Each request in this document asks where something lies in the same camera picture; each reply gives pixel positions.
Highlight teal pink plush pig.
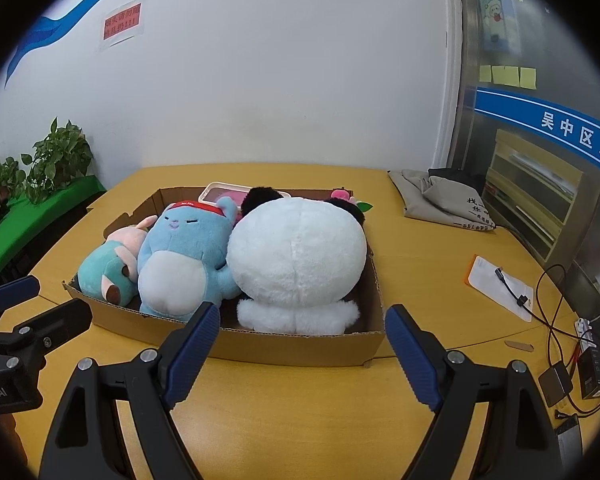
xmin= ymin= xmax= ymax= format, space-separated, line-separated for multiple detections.
xmin=76 ymin=214 xmax=158 ymax=307

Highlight green potted plant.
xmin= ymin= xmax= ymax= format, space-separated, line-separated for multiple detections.
xmin=20 ymin=118 xmax=93 ymax=204

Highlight clear white phone case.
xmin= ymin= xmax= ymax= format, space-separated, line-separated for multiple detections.
xmin=190 ymin=182 xmax=290 ymax=216

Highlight yellow sticky notes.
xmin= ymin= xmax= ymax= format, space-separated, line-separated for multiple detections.
xmin=479 ymin=65 xmax=536 ymax=90

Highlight yellow wooden cabinet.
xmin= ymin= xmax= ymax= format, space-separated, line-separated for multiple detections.
xmin=482 ymin=129 xmax=600 ymax=268

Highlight blue banner sign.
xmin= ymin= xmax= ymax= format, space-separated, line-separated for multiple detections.
xmin=474 ymin=87 xmax=600 ymax=168

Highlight brown cardboard box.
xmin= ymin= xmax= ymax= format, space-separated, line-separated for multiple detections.
xmin=65 ymin=188 xmax=384 ymax=366

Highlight blue plush cat red headband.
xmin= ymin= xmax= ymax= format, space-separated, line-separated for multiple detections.
xmin=137 ymin=197 xmax=240 ymax=323

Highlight cartoon sheep poster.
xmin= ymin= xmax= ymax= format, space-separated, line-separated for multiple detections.
xmin=478 ymin=0 xmax=520 ymax=55

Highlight pink plush bear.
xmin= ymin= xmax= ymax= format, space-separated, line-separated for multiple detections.
xmin=232 ymin=187 xmax=374 ymax=221

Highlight black power adapter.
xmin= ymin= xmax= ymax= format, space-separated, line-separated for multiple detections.
xmin=538 ymin=361 xmax=573 ymax=408

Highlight white black plush panda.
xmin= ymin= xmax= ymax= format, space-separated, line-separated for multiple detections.
xmin=226 ymin=196 xmax=367 ymax=336

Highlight red wall notice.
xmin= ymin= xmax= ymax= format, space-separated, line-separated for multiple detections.
xmin=98 ymin=0 xmax=144 ymax=51

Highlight white paper card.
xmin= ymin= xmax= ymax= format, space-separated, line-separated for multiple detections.
xmin=465 ymin=255 xmax=534 ymax=322

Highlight grey cloth bag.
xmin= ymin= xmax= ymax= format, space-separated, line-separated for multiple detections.
xmin=388 ymin=169 xmax=496 ymax=232

